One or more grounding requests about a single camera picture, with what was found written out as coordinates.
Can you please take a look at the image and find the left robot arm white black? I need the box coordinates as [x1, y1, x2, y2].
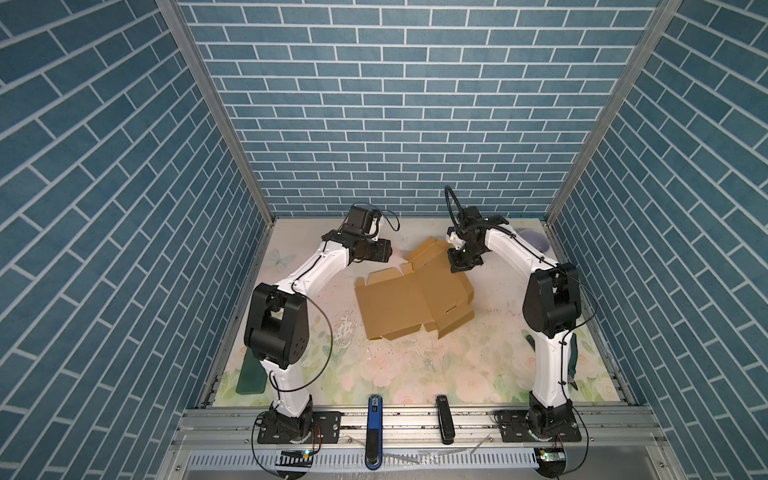
[243, 203, 392, 443]

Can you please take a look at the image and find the lavender ceramic cup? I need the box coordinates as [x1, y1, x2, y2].
[517, 229, 551, 253]

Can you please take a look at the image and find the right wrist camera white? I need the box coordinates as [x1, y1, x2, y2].
[445, 230, 466, 251]

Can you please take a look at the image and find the blue black handheld tool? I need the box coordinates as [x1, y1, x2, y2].
[365, 395, 384, 471]

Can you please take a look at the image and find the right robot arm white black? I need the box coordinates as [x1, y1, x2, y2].
[444, 186, 585, 442]

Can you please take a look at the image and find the black handheld stick device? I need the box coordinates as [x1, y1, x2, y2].
[436, 395, 456, 445]

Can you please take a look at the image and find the brown cardboard paper box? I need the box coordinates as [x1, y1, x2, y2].
[354, 237, 475, 341]

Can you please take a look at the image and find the right circuit board below rail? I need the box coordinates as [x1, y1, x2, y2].
[533, 448, 567, 479]

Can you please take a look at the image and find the circuit board below rail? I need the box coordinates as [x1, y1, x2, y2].
[533, 448, 567, 479]
[274, 450, 315, 479]

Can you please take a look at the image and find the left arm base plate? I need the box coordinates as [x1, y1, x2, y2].
[254, 410, 341, 444]

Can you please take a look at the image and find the aluminium front rail frame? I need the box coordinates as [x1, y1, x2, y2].
[158, 403, 684, 479]

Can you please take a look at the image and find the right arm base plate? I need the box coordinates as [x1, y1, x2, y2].
[492, 409, 582, 443]

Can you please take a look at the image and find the green rectangular board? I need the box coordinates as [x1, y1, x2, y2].
[236, 348, 267, 395]

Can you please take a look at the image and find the left circuit board below rail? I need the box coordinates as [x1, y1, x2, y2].
[274, 450, 315, 479]

